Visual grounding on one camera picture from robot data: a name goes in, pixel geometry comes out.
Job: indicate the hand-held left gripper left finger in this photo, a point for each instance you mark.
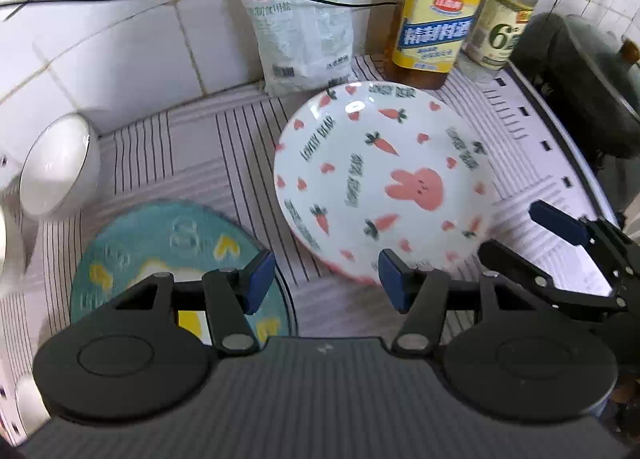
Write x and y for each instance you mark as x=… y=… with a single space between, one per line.
x=260 y=281

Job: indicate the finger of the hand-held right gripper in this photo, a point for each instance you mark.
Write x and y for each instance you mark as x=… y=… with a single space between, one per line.
x=557 y=226
x=510 y=266

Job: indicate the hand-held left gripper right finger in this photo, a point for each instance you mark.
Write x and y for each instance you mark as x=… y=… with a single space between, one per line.
x=392 y=284

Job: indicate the teal patterned plate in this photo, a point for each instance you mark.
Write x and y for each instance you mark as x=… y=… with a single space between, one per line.
x=165 y=239

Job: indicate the white bowl rabbit carrot print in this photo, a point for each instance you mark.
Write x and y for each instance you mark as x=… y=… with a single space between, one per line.
x=400 y=149

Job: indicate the grey bowl black rim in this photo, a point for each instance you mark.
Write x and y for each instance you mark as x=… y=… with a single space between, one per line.
x=7 y=249
x=55 y=164

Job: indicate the striped white tablecloth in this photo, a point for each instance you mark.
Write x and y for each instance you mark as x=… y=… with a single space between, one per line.
x=200 y=149

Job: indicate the black wok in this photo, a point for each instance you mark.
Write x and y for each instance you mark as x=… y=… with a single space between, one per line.
x=545 y=64

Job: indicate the glass wok lid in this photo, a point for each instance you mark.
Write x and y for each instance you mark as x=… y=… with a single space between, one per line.
x=600 y=54

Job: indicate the clear glass vinegar bottle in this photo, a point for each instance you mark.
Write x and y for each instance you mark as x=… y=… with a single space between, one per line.
x=500 y=24

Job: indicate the yellow label cooking wine bottle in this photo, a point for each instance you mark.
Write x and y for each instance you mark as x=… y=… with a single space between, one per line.
x=435 y=14

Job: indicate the white plastic salt bag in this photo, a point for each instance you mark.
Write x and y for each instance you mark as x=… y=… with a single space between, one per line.
x=300 y=39

